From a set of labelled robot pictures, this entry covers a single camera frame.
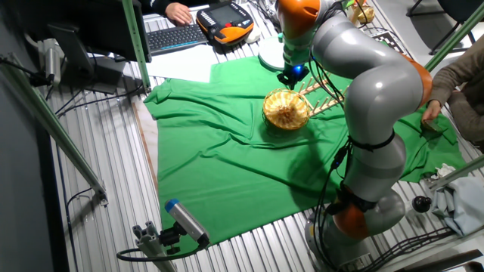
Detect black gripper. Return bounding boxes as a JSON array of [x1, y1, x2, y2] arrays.
[[278, 71, 309, 91]]

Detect orange wicker basket dish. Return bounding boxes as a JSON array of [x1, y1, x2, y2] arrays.
[[262, 88, 312, 131]]

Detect brown sleeved forearm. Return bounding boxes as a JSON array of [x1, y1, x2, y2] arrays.
[[429, 36, 484, 107]]

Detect wooden dish rack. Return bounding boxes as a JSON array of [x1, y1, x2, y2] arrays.
[[296, 73, 349, 118]]

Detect hand with black sleeve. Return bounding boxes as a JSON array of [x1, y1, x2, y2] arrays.
[[165, 2, 194, 26]]

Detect hand with brown sleeve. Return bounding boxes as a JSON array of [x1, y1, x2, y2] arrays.
[[421, 99, 442, 122]]

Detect white round plate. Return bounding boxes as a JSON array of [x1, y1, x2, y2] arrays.
[[258, 36, 287, 72]]

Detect white computer mouse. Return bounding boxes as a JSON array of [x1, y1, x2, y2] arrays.
[[244, 26, 262, 45]]

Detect green cloth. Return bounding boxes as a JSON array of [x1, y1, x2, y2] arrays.
[[143, 55, 467, 253]]

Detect orange black teach pendant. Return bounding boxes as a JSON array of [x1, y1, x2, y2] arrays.
[[195, 0, 255, 45]]

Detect clear bag with yellow items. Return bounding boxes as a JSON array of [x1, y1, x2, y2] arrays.
[[346, 0, 376, 26]]

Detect black white checkerboard marker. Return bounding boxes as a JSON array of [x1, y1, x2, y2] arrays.
[[372, 31, 405, 54]]

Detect white paper sheet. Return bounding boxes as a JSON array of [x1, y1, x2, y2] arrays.
[[145, 44, 221, 84]]

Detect black computer keyboard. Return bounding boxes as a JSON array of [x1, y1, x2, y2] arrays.
[[145, 23, 209, 57]]

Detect white crumpled tissue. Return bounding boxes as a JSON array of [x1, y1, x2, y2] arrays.
[[430, 163, 458, 181]]

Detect black round knob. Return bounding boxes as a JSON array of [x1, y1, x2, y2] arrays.
[[411, 195, 433, 214]]

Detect brown clothed person torso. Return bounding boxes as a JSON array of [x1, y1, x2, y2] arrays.
[[448, 73, 484, 152]]

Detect black office chair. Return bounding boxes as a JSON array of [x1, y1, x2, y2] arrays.
[[406, 0, 484, 56]]

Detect black computer monitor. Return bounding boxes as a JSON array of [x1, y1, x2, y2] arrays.
[[7, 0, 152, 63]]

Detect grey crumpled cloth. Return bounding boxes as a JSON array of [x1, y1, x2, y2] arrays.
[[430, 175, 484, 237]]

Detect black monitor stand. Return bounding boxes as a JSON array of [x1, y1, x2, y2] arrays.
[[47, 24, 128, 95]]

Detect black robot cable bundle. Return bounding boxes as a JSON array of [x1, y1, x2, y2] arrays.
[[308, 48, 455, 272]]

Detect green aluminium frame bar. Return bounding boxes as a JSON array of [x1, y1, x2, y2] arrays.
[[120, 0, 153, 94], [429, 154, 484, 192], [425, 2, 484, 73], [0, 52, 110, 207]]

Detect silver camera with blue end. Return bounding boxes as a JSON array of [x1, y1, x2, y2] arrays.
[[164, 199, 211, 246]]

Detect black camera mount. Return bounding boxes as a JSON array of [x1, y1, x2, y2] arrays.
[[158, 221, 186, 255]]

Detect grey aluminium profile post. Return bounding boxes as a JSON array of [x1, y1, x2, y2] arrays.
[[132, 221, 178, 272]]

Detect black camera cable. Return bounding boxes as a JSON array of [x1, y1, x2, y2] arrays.
[[116, 241, 209, 262]]

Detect silver cylindrical camera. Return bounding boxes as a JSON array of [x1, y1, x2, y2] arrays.
[[42, 37, 62, 83]]

